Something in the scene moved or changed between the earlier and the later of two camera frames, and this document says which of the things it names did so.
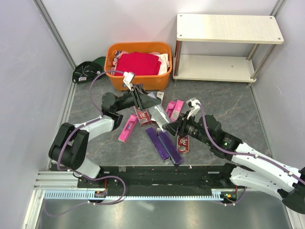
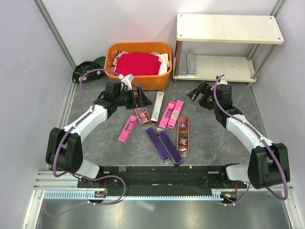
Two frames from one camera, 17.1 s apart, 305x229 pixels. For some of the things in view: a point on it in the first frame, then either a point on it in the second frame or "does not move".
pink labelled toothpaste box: x=177 y=111 does not move
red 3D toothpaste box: x=143 y=116 does not move
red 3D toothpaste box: x=183 y=143 does not move
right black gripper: x=172 y=127 to x=206 y=89
